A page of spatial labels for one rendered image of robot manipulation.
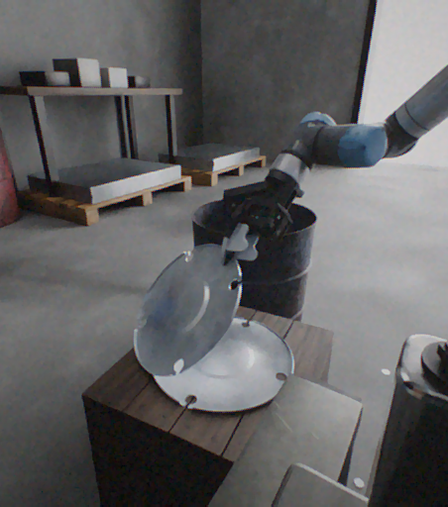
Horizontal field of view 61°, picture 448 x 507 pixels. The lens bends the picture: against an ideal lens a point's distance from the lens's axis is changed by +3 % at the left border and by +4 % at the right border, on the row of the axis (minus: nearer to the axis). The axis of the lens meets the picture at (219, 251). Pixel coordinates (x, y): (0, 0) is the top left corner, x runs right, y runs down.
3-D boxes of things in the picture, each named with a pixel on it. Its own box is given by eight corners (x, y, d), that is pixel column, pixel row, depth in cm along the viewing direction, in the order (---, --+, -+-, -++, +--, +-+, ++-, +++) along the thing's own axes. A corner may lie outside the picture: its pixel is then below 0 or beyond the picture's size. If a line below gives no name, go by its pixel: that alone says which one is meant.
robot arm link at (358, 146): (402, 120, 69) (350, 121, 77) (365, 124, 63) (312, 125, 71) (396, 164, 72) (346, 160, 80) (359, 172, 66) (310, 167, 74)
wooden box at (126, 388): (194, 391, 115) (191, 293, 102) (319, 442, 100) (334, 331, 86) (101, 520, 83) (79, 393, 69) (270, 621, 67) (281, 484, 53)
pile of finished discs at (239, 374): (196, 307, 95) (196, 304, 95) (308, 338, 83) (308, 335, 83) (120, 380, 71) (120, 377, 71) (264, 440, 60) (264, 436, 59)
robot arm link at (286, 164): (272, 151, 78) (287, 174, 83) (260, 168, 77) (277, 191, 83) (300, 155, 72) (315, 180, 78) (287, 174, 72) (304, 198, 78)
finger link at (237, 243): (229, 265, 70) (256, 226, 71) (210, 255, 74) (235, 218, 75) (237, 272, 72) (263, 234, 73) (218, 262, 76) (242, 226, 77)
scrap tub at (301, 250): (229, 294, 170) (230, 191, 151) (319, 322, 150) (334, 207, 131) (171, 343, 137) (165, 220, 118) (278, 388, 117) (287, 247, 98)
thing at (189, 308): (148, 273, 93) (145, 271, 92) (241, 226, 79) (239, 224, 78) (125, 391, 75) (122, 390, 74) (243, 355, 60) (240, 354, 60)
